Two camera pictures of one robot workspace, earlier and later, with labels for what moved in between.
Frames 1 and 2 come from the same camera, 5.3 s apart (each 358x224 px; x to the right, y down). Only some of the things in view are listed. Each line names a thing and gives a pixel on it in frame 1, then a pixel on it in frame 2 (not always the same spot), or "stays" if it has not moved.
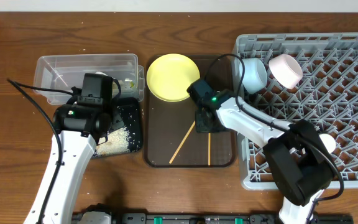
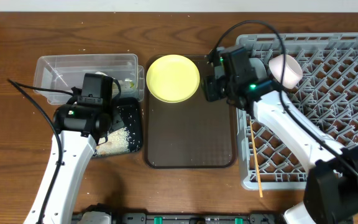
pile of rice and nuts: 117,142 stays
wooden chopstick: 209,149 -> 254,151
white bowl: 286,70 stays
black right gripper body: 202,125 -> 219,89
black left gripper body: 114,123 stays
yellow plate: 169,76 stays
